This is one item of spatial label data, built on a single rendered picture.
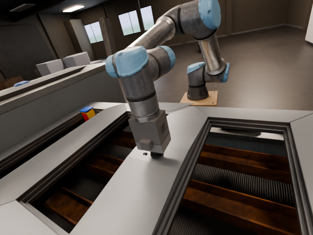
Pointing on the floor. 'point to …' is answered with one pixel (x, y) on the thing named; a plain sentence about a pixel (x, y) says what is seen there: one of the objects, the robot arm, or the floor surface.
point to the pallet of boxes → (54, 65)
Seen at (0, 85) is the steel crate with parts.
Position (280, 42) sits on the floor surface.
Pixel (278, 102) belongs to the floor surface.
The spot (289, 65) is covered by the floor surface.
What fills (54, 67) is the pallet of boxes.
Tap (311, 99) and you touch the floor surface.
